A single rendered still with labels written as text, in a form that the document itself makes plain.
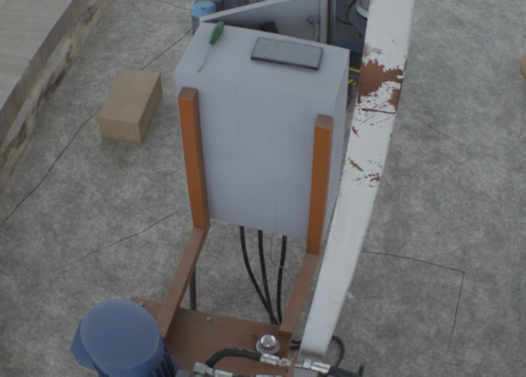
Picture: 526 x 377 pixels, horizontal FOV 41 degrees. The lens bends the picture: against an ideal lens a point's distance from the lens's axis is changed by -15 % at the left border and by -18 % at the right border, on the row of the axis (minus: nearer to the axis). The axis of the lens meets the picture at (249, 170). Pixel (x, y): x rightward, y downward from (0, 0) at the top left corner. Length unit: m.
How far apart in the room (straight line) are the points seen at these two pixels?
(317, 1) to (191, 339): 1.04
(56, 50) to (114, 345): 2.19
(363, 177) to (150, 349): 0.69
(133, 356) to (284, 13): 1.06
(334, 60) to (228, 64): 0.26
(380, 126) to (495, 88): 2.65
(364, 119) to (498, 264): 2.03
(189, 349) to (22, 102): 1.69
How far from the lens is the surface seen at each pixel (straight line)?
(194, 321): 2.33
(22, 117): 3.56
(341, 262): 1.63
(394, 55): 1.19
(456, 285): 3.16
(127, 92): 3.55
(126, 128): 3.47
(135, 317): 1.87
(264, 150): 2.14
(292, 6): 2.27
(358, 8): 3.07
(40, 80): 3.68
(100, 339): 1.86
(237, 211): 2.39
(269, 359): 2.00
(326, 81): 1.99
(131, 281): 3.13
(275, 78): 1.99
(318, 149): 2.02
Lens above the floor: 2.68
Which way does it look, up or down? 52 degrees down
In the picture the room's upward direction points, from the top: 2 degrees counter-clockwise
